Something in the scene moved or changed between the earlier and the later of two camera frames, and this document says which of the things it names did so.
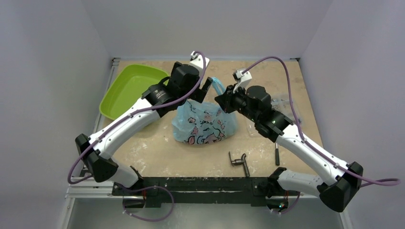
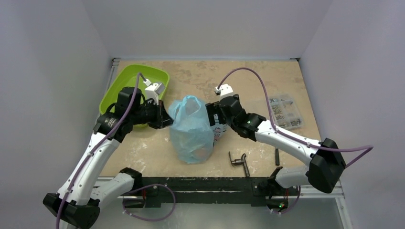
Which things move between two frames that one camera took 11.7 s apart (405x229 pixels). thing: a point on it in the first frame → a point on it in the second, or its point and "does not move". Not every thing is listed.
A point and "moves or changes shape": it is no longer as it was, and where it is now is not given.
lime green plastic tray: [131, 82] does not move
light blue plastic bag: [204, 123] moves or changes shape
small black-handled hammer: [277, 155] does not move
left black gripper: [198, 95] → [162, 118]
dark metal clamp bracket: [239, 161] does not move
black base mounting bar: [260, 192] does not move
